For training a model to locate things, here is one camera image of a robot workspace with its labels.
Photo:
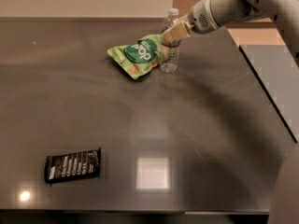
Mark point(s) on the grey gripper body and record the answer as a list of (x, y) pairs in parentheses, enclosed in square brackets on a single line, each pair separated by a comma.
[(199, 19)]

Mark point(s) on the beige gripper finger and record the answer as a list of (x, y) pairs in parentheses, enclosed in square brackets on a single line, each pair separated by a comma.
[(180, 30)]

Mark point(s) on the clear plastic water bottle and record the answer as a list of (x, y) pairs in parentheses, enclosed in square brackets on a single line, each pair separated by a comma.
[(170, 55)]

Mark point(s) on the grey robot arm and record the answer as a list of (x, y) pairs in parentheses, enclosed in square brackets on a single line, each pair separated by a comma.
[(285, 15)]

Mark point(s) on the black rxbar chocolate bar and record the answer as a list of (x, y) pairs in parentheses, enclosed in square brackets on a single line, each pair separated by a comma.
[(72, 166)]

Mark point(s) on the green snack bag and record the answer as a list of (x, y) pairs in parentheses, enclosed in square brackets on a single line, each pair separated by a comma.
[(140, 58)]

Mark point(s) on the grey side table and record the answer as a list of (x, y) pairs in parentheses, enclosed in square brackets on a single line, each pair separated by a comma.
[(278, 74)]

